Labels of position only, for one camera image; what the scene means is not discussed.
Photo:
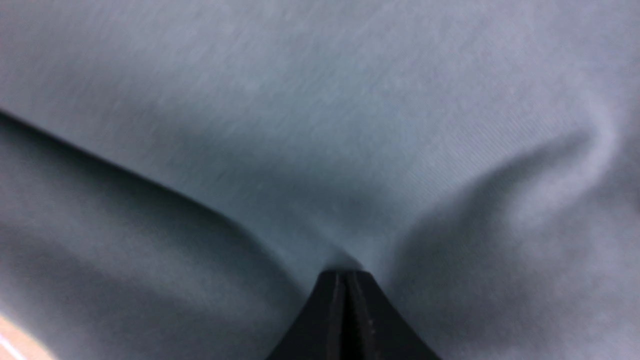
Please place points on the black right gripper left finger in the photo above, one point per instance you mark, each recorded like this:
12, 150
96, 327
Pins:
316, 333

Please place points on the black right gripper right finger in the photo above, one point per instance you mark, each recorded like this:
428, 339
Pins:
374, 329

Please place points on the green checkered tablecloth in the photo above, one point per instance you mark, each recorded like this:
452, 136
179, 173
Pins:
17, 344

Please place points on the green long sleeve shirt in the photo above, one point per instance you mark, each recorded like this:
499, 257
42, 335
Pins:
176, 173

